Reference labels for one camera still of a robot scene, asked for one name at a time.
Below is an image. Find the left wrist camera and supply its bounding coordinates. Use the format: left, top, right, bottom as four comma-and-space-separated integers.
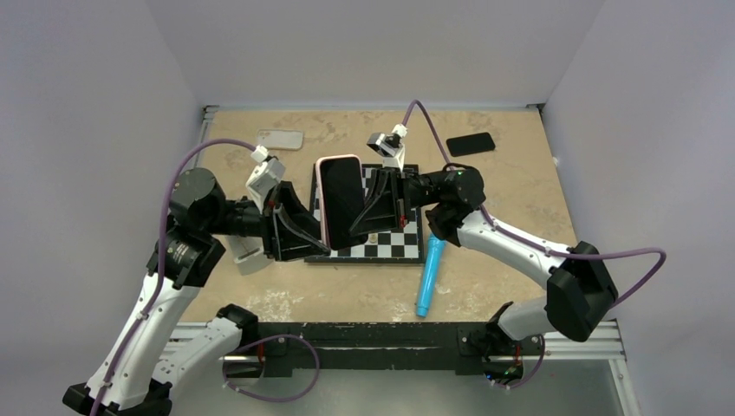
246, 145, 286, 211

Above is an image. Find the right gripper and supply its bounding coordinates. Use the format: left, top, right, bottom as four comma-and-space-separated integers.
348, 166, 445, 237

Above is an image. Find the black white chessboard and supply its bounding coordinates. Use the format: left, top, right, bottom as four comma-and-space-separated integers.
304, 164, 425, 264

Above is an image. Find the white phone case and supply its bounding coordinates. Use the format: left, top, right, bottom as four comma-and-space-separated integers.
256, 129, 304, 151

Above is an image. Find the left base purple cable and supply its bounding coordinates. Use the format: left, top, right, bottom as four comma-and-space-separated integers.
222, 335, 321, 404

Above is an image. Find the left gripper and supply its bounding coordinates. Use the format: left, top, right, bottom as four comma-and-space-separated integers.
205, 179, 333, 260

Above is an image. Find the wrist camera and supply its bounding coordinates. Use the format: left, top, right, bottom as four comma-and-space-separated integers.
367, 124, 408, 171
246, 145, 286, 211

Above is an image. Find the black phone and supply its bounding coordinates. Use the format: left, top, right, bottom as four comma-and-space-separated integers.
446, 132, 496, 157

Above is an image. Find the blue toy microphone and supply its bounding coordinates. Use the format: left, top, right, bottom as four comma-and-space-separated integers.
416, 233, 446, 318

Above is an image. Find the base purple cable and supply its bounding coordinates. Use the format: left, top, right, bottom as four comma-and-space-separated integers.
222, 335, 321, 404
491, 335, 547, 392

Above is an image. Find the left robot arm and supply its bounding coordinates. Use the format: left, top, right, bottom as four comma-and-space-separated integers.
62, 167, 328, 415

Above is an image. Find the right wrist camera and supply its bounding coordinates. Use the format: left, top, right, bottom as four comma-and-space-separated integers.
367, 124, 408, 171

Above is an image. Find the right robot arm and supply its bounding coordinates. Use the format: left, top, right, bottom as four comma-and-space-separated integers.
349, 163, 618, 353

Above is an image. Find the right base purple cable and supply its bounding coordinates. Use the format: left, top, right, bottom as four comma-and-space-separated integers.
491, 335, 547, 392

